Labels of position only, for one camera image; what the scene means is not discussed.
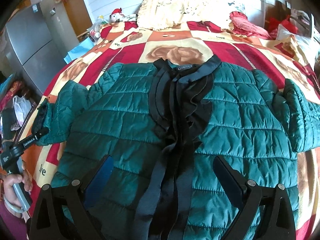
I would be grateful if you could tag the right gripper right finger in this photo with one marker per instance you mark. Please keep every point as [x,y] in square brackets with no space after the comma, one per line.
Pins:
[277,220]

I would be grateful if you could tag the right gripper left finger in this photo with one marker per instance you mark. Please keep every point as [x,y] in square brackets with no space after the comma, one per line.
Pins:
[62,212]

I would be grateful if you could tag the green quilted puffer jacket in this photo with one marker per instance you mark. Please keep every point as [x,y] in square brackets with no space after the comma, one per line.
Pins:
[163,125]

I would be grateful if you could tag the person's left hand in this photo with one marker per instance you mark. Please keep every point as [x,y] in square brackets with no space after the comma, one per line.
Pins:
[11,201]

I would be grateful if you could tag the white plastic bag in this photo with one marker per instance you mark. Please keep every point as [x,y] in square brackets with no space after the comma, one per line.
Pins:
[22,107]

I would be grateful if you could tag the grey refrigerator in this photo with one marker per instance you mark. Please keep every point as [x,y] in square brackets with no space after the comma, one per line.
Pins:
[31,50]

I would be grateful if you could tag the white pillow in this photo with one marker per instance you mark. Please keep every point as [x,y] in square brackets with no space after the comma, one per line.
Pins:
[304,49]

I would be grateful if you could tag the pink heart cushion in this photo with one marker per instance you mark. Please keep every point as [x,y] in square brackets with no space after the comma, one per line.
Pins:
[242,26]

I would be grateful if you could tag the santa plush toy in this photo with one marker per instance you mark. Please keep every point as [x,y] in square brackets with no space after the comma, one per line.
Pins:
[117,15]

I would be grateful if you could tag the cream frilled pillow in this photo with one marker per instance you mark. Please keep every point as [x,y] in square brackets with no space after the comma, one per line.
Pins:
[164,14]

